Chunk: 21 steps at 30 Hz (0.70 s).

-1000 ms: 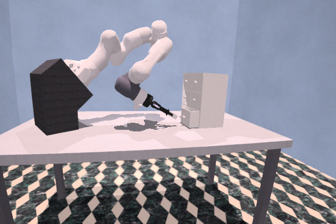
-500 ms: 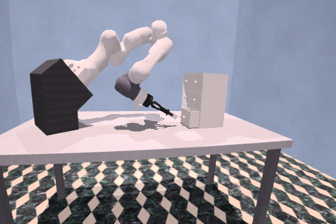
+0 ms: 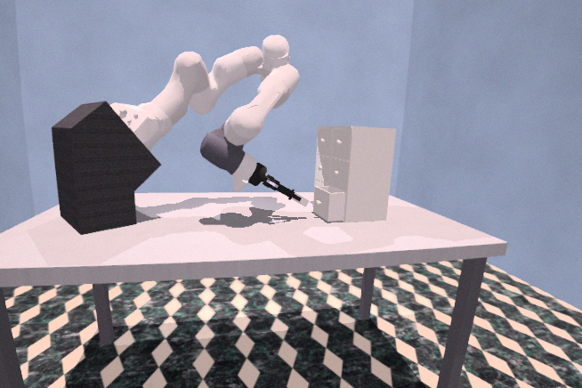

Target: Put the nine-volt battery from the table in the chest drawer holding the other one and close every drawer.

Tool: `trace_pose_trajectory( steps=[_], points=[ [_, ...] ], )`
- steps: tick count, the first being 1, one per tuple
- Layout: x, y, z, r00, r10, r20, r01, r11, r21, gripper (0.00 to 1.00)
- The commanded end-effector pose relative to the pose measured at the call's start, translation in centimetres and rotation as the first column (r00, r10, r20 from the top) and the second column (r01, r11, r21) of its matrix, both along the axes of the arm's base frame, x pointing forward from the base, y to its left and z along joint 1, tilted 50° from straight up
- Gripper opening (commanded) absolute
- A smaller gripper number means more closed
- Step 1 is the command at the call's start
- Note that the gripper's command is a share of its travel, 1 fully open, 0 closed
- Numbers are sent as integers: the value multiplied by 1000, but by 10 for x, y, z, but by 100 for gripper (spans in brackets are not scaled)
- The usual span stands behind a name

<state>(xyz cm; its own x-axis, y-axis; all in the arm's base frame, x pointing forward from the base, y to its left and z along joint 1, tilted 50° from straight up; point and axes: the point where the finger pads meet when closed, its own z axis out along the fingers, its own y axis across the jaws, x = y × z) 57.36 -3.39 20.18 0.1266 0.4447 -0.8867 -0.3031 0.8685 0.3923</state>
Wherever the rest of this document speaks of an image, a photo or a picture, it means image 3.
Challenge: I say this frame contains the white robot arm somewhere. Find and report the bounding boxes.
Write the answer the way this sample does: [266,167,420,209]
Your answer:
[110,36,299,192]

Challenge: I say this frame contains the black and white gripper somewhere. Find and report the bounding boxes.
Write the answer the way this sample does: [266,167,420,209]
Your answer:
[248,163,309,207]

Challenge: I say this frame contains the white chest of drawers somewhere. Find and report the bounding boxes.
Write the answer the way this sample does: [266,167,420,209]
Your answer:
[315,126,396,222]

